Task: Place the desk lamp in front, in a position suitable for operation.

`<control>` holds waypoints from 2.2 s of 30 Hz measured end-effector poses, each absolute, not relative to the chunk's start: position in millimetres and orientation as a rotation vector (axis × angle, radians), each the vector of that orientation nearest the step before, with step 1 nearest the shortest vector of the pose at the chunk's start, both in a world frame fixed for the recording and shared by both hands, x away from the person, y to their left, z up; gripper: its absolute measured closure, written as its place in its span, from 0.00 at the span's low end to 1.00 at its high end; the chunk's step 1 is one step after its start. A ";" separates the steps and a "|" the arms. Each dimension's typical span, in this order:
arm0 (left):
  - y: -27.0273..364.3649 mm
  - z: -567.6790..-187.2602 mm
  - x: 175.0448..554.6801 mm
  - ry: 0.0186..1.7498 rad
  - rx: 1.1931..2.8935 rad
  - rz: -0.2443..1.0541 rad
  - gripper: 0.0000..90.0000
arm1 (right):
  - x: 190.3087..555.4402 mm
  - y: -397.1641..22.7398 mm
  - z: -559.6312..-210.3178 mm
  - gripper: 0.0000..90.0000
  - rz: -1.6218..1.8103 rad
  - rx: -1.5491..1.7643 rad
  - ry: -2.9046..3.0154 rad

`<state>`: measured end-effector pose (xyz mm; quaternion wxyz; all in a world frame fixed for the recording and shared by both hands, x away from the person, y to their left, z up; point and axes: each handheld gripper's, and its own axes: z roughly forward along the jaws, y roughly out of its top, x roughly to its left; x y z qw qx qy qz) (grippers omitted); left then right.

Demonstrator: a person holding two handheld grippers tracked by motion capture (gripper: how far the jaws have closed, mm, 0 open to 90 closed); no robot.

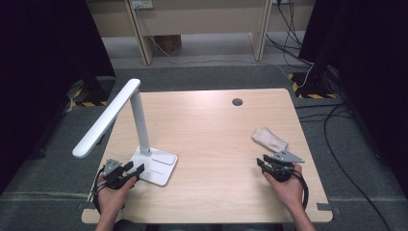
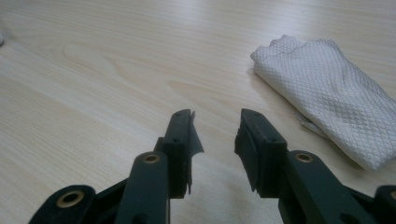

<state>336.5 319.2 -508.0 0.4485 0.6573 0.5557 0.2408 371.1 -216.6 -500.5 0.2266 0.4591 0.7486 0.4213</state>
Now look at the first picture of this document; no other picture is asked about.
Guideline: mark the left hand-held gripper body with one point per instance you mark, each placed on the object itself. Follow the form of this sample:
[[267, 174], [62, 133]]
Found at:
[[111, 166]]

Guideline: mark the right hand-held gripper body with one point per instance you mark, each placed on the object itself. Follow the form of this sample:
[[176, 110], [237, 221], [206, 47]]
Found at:
[[285, 157]]

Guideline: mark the white quilted cloth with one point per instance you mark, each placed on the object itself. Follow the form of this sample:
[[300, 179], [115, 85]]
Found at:
[[269, 139]]

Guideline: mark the white desk lamp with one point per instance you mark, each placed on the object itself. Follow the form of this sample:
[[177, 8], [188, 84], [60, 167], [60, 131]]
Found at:
[[141, 128]]

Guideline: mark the person's left hand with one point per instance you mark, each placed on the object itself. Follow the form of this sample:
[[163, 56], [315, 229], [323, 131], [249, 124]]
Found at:
[[112, 200]]

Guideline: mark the person's right hand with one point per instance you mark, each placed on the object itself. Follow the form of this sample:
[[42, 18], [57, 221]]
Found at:
[[288, 191]]

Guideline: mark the black stand with striped base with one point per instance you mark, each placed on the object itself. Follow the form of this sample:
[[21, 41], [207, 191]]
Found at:
[[93, 93], [316, 86]]

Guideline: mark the black curtain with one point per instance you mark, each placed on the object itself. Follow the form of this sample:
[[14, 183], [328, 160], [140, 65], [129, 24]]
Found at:
[[375, 80], [41, 80]]

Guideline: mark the beige office desk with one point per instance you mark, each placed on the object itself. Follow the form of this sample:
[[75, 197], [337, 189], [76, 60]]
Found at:
[[208, 19]]

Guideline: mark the white power outlet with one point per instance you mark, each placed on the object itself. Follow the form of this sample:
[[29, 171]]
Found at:
[[141, 4]]

